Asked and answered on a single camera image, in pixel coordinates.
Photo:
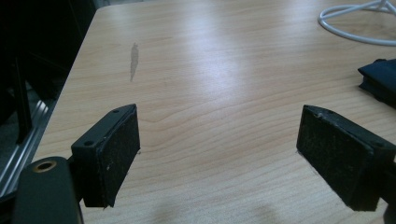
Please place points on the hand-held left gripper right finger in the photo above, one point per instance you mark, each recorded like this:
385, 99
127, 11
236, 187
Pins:
336, 155

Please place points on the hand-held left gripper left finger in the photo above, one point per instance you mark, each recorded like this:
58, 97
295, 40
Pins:
106, 155

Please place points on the aluminium floor rail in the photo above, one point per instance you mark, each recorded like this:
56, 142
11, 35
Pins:
21, 155

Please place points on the black metal stand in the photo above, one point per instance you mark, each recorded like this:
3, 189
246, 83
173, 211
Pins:
22, 102

